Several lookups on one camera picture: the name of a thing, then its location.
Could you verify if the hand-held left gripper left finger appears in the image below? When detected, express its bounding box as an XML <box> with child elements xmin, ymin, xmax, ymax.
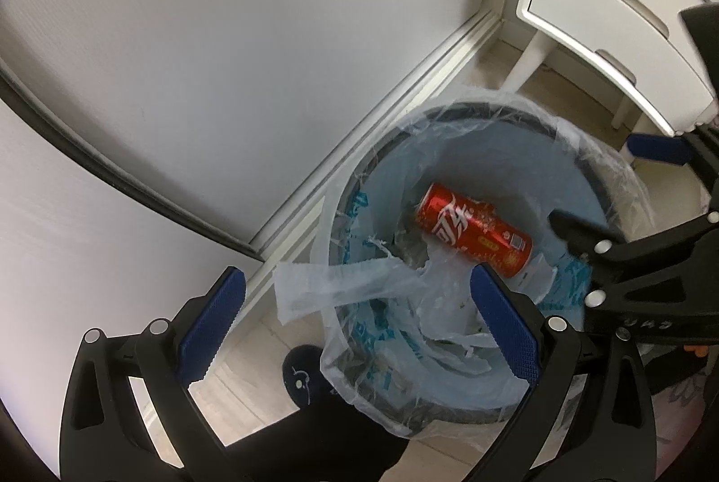
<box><xmin>59</xmin><ymin>265</ymin><xmax>248</xmax><ymax>482</ymax></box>

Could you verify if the trash bin with plastic liner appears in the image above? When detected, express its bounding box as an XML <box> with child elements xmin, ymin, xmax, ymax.
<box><xmin>274</xmin><ymin>86</ymin><xmax>652</xmax><ymax>441</ymax></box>

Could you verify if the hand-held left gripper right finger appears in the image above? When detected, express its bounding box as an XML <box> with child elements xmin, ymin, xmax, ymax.
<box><xmin>469</xmin><ymin>262</ymin><xmax>658</xmax><ymax>482</ymax></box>

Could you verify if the round blue-grey trash bin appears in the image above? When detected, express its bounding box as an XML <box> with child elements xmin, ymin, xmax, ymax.
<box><xmin>326</xmin><ymin>103</ymin><xmax>624</xmax><ymax>427</ymax></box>

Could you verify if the white nightstand with drawers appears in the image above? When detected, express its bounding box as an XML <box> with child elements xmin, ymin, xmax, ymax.
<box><xmin>497</xmin><ymin>0</ymin><xmax>719</xmax><ymax>135</ymax></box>

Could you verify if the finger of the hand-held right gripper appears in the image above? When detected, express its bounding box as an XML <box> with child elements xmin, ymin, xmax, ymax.
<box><xmin>547</xmin><ymin>209</ymin><xmax>719</xmax><ymax>311</ymax></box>
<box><xmin>626</xmin><ymin>119</ymin><xmax>719</xmax><ymax>202</ymax></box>

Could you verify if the white baseboard trim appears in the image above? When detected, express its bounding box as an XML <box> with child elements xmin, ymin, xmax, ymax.
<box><xmin>247</xmin><ymin>7</ymin><xmax>501</xmax><ymax>326</ymax></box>

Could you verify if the pink floral blanket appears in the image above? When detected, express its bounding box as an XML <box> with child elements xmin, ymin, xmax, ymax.
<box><xmin>635</xmin><ymin>341</ymin><xmax>719</xmax><ymax>460</ymax></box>

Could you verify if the white paper scrap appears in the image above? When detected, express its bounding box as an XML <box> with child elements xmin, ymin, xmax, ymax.
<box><xmin>525</xmin><ymin>252</ymin><xmax>557</xmax><ymax>300</ymax></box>

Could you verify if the red soda can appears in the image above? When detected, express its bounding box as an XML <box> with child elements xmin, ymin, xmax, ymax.
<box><xmin>414</xmin><ymin>182</ymin><xmax>533</xmax><ymax>279</ymax></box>

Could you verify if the black slipper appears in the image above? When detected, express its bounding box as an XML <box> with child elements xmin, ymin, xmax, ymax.
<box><xmin>282</xmin><ymin>344</ymin><xmax>338</xmax><ymax>410</ymax></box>

